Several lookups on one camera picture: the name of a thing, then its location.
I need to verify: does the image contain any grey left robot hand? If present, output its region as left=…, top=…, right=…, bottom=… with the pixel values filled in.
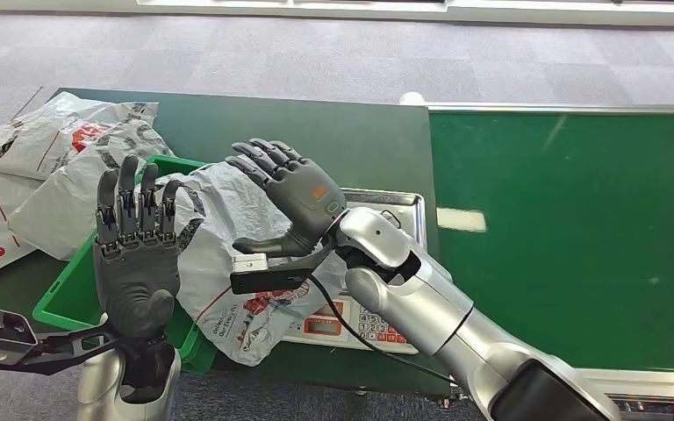
left=91, top=153, right=183, bottom=340

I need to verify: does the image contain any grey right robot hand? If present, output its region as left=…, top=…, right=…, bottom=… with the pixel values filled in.
left=225, top=138, right=348, bottom=259

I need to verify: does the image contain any green conveyor belt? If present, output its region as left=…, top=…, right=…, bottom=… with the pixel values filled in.
left=426, top=103, right=674, bottom=403

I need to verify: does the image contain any green plastic bin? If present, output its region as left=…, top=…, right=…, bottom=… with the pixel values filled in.
left=32, top=153, right=219, bottom=376

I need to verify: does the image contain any steel weighing scale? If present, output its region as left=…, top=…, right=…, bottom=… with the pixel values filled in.
left=280, top=186, right=429, bottom=356

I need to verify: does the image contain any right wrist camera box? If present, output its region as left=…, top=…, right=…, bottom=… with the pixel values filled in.
left=229, top=253, right=316, bottom=296

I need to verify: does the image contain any black cable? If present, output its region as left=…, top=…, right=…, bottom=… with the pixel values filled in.
left=306, top=273, right=458, bottom=385

